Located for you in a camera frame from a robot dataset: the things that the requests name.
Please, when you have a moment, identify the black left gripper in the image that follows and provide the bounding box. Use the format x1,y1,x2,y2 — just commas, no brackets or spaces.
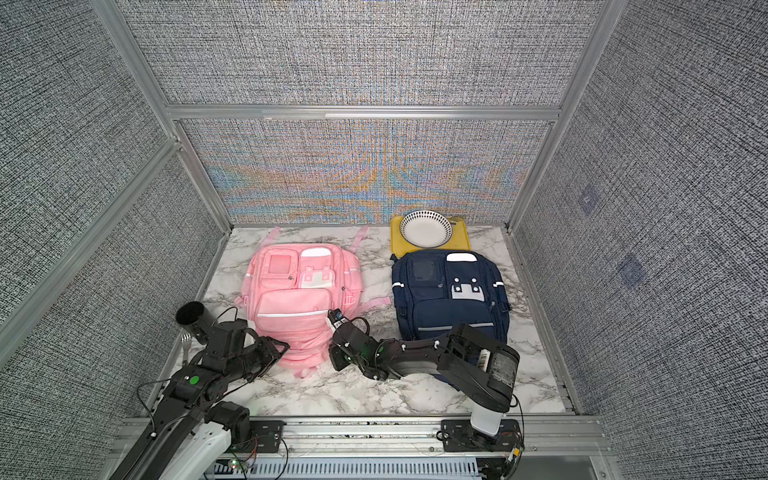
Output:
227,333,291,382

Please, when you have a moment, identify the pink backpack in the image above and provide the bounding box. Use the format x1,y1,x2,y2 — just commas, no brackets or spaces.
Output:
236,226,391,378

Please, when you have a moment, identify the navy blue backpack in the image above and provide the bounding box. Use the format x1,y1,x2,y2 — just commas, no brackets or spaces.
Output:
392,249,511,344

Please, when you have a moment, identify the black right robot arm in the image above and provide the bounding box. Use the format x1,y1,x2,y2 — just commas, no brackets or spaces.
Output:
329,321,520,438

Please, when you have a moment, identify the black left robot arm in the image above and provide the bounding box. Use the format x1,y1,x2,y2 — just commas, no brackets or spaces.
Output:
111,329,290,479

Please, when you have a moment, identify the black cup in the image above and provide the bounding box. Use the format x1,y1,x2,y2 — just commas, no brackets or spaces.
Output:
175,301,216,345

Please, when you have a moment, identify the white bowl dotted rim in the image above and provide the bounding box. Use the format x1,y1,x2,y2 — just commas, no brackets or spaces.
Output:
399,210,453,249

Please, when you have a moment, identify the yellow cutting board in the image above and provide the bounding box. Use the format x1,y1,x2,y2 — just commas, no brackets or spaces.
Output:
390,215,472,258

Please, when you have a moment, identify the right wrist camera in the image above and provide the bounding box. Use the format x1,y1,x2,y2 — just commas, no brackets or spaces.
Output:
327,309,349,333

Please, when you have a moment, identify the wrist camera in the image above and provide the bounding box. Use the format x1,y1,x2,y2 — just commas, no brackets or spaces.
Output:
327,309,349,333
206,319,248,358

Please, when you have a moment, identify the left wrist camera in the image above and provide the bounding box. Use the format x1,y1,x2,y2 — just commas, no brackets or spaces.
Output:
206,319,248,358

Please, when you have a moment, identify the green handled fork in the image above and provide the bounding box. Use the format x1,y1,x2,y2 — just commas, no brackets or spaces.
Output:
180,331,192,367

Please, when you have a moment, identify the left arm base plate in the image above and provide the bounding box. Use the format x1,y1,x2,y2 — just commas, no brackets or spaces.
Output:
230,419,285,455

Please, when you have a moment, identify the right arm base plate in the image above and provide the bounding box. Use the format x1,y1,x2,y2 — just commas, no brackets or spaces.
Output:
436,419,524,453

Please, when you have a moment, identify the aluminium mounting rail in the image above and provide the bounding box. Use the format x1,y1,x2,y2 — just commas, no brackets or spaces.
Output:
98,415,625,480

